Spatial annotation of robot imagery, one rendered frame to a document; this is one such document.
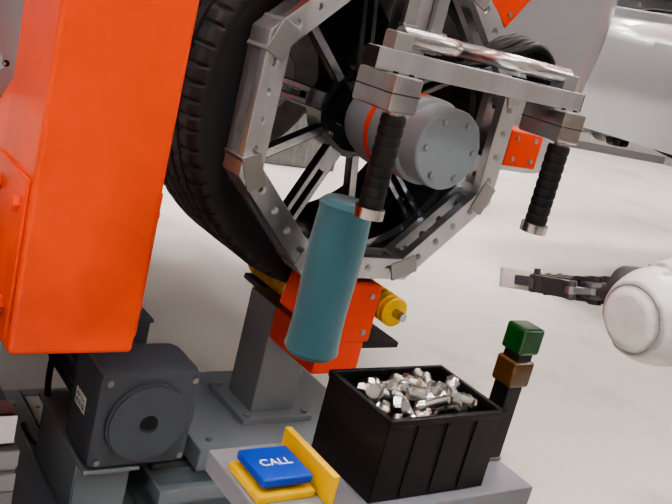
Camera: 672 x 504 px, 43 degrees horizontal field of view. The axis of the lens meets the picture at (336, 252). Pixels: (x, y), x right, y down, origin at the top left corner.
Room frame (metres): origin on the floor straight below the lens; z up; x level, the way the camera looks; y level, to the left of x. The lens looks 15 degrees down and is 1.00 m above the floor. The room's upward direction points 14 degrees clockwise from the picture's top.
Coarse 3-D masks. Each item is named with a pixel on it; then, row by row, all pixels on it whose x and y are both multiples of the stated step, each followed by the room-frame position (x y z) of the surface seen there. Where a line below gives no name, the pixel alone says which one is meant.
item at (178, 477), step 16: (144, 464) 1.38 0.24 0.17; (160, 464) 1.37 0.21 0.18; (176, 464) 1.39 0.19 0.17; (128, 480) 1.40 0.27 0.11; (144, 480) 1.35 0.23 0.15; (160, 480) 1.36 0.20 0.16; (176, 480) 1.37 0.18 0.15; (192, 480) 1.39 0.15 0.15; (208, 480) 1.41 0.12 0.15; (144, 496) 1.34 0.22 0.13; (160, 496) 1.30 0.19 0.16; (176, 496) 1.32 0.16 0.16; (192, 496) 1.34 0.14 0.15; (208, 496) 1.36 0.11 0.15; (224, 496) 1.38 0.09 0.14
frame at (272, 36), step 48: (288, 0) 1.35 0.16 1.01; (336, 0) 1.35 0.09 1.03; (480, 0) 1.51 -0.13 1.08; (288, 48) 1.31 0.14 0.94; (240, 96) 1.33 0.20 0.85; (240, 144) 1.30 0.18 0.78; (480, 144) 1.63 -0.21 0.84; (240, 192) 1.35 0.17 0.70; (480, 192) 1.59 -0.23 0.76; (288, 240) 1.36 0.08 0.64; (432, 240) 1.54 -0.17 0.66
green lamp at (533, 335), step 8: (512, 320) 1.16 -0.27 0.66; (520, 320) 1.17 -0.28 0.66; (512, 328) 1.15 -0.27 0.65; (520, 328) 1.14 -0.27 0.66; (528, 328) 1.15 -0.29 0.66; (536, 328) 1.16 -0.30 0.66; (504, 336) 1.16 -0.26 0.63; (512, 336) 1.15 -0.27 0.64; (520, 336) 1.14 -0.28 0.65; (528, 336) 1.14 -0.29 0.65; (536, 336) 1.15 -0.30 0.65; (504, 344) 1.16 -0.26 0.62; (512, 344) 1.15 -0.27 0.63; (520, 344) 1.14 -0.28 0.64; (528, 344) 1.14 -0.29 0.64; (536, 344) 1.15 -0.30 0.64; (520, 352) 1.14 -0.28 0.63; (528, 352) 1.14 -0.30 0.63; (536, 352) 1.15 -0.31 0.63
